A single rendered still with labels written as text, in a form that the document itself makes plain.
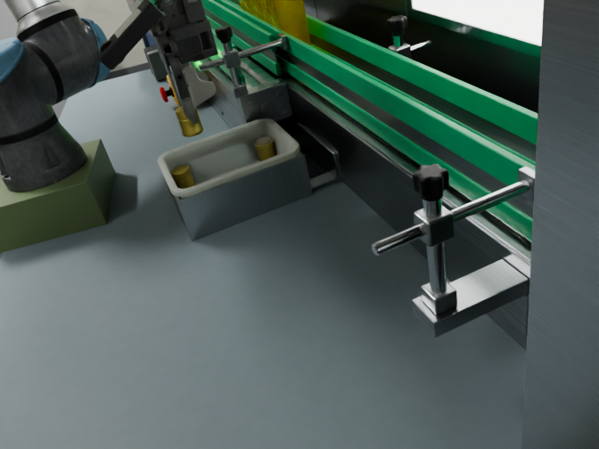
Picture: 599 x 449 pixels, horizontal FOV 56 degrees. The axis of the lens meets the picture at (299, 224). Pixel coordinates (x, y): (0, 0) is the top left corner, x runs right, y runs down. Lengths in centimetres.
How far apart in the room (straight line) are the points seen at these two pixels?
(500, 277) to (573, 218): 37
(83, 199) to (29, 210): 9
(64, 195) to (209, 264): 31
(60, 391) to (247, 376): 24
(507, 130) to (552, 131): 48
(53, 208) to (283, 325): 51
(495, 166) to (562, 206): 37
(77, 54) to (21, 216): 31
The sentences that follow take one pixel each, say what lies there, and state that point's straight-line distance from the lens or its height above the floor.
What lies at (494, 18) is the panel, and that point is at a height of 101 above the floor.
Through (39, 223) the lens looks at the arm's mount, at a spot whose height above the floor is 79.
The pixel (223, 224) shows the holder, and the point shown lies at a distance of 94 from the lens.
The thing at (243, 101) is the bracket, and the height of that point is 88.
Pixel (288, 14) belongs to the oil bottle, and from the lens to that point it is 113.
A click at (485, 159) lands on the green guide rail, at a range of 61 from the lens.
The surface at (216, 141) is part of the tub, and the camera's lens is 105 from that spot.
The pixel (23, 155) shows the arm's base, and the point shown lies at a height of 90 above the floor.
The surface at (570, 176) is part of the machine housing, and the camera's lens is 23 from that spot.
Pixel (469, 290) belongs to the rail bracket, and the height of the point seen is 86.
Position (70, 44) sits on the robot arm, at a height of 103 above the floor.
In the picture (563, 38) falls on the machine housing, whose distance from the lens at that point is 21.
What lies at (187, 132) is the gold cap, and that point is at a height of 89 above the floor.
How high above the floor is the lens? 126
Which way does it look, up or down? 34 degrees down
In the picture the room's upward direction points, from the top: 13 degrees counter-clockwise
